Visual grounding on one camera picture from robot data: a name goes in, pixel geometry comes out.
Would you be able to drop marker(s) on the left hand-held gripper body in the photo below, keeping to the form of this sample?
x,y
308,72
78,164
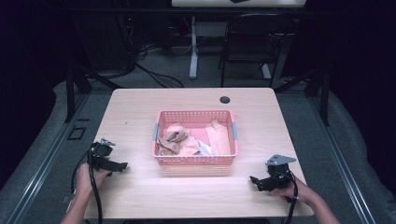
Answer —
x,y
100,150

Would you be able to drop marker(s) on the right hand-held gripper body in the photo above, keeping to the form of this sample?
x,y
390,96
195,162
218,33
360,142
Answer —
x,y
278,174

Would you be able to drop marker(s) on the person's left hand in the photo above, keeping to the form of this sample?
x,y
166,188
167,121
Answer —
x,y
87,183

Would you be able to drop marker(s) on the person's right hand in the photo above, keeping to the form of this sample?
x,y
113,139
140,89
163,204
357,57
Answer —
x,y
295,193

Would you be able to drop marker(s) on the long beige stocking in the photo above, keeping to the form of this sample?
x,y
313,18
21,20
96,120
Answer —
x,y
218,138

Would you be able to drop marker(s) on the white cloth piece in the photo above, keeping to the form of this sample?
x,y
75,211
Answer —
x,y
205,148

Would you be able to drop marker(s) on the brown stocking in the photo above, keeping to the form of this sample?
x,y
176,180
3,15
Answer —
x,y
172,140

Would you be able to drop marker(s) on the black metal stand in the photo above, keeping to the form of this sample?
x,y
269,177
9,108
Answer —
x,y
71,93
324,96

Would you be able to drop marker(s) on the pink plastic basket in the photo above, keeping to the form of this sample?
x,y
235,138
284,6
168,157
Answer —
x,y
193,158

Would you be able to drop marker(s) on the crumpled beige stocking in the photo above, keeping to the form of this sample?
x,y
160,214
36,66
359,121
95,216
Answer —
x,y
190,148

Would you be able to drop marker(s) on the white desk foot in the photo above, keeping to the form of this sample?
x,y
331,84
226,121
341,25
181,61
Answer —
x,y
265,71

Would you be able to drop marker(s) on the black folding chair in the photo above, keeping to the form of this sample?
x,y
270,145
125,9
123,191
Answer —
x,y
249,57

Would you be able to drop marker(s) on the white desk leg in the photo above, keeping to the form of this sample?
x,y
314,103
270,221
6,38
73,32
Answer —
x,y
194,46

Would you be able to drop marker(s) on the black floor socket frame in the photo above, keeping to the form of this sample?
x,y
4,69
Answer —
x,y
76,133

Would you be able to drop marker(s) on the metal floor rail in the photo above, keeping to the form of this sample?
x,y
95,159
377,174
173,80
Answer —
x,y
40,168
342,168

